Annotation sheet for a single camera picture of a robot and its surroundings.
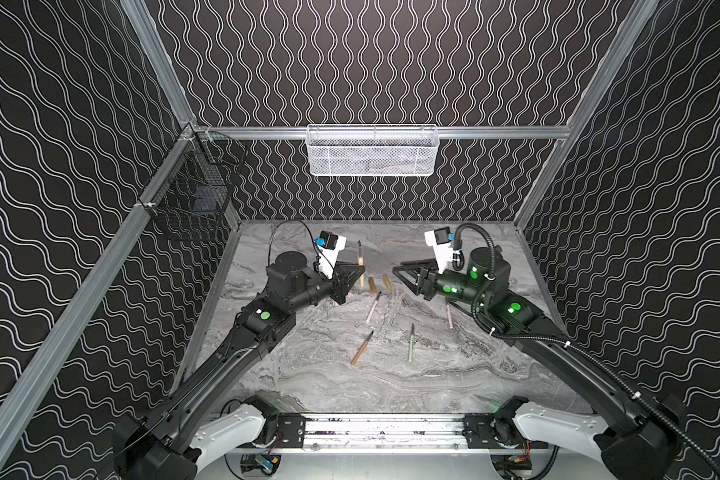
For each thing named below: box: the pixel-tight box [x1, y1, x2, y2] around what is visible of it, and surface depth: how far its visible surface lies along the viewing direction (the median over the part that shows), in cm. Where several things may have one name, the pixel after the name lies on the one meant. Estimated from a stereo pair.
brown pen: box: [350, 330, 374, 366], surface depth 90 cm
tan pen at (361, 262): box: [358, 240, 365, 287], surface depth 69 cm
